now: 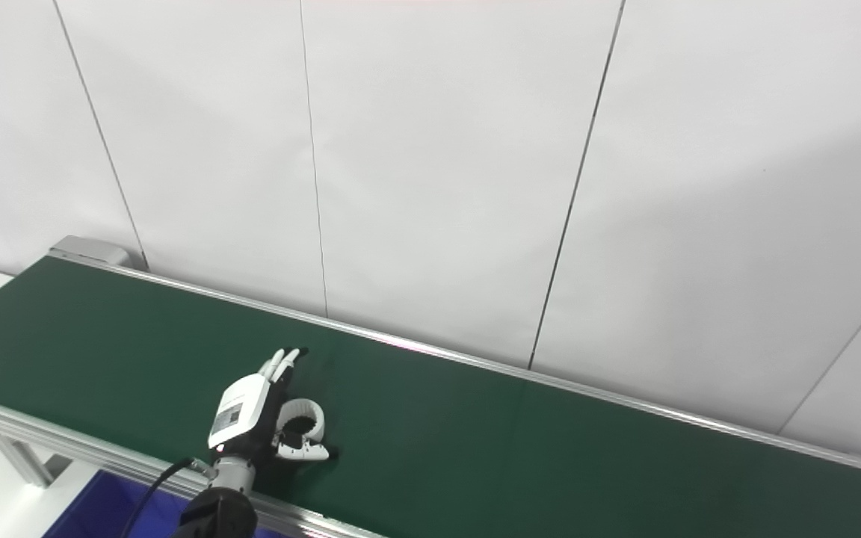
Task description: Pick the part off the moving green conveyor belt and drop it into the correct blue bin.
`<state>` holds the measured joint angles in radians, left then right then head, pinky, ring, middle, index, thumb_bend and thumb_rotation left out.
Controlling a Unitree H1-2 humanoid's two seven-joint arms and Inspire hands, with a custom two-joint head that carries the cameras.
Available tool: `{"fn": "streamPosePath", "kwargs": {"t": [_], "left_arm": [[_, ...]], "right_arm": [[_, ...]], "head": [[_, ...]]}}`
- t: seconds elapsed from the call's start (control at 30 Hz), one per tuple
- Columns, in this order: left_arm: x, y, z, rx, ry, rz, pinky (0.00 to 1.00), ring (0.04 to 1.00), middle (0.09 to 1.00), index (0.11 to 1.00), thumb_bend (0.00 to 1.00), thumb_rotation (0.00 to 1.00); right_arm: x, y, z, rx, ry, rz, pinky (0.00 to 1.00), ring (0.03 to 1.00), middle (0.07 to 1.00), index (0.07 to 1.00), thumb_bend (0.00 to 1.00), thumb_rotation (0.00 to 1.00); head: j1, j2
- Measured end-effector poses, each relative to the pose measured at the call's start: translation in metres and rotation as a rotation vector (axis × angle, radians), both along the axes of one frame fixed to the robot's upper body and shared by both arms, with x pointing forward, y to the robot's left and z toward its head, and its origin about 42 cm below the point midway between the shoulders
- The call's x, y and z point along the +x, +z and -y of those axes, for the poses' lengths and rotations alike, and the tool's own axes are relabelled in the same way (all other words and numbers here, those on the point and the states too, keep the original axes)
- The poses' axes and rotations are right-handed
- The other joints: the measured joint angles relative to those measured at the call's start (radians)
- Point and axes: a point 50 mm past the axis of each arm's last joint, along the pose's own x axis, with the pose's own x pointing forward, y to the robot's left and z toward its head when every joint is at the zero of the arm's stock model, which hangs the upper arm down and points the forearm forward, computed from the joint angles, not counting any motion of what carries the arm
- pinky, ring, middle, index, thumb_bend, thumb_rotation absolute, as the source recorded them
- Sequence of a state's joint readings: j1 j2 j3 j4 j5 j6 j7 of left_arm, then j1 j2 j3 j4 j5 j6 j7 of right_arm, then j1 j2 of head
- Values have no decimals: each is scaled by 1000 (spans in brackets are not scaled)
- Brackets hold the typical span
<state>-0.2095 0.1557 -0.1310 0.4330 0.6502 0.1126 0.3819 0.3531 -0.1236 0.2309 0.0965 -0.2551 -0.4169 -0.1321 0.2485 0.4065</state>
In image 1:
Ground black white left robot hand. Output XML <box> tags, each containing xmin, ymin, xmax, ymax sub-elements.
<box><xmin>208</xmin><ymin>347</ymin><xmax>338</xmax><ymax>461</ymax></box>

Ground white toothed plastic ring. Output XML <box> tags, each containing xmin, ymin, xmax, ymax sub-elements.
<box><xmin>277</xmin><ymin>399</ymin><xmax>327</xmax><ymax>443</ymax></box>

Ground blue bin holding white rings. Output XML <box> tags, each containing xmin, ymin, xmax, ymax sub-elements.
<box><xmin>42</xmin><ymin>469</ymin><xmax>271</xmax><ymax>538</ymax></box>

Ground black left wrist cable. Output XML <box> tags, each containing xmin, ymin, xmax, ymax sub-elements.
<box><xmin>120</xmin><ymin>457</ymin><xmax>216</xmax><ymax>538</ymax></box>

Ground green conveyor belt aluminium frame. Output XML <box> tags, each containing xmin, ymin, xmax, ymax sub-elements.
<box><xmin>0</xmin><ymin>235</ymin><xmax>861</xmax><ymax>538</ymax></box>

